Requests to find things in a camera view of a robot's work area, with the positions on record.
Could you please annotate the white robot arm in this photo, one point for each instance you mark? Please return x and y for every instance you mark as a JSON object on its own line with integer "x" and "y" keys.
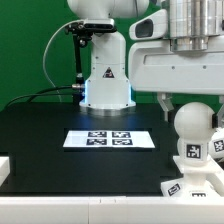
{"x": 178, "y": 49}

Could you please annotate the white lamp bulb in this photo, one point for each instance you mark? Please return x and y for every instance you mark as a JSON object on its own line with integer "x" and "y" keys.
{"x": 193, "y": 124}

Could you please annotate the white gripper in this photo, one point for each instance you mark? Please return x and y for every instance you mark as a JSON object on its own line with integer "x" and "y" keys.
{"x": 153, "y": 67}

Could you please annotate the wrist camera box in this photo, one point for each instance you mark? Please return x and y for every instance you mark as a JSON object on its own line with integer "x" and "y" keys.
{"x": 154, "y": 26}

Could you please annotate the white tag sheet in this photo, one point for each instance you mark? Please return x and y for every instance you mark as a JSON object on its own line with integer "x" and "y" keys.
{"x": 108, "y": 138}

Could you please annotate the white lamp shade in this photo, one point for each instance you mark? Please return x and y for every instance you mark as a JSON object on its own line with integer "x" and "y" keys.
{"x": 218, "y": 145}

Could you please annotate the white left corner bracket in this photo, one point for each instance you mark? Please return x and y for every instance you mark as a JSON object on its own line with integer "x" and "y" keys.
{"x": 4, "y": 169}

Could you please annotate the white front rail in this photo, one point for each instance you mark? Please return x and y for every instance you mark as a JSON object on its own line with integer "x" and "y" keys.
{"x": 110, "y": 210}

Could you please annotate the white lamp base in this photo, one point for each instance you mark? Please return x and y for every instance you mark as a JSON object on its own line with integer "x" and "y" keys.
{"x": 204, "y": 181}

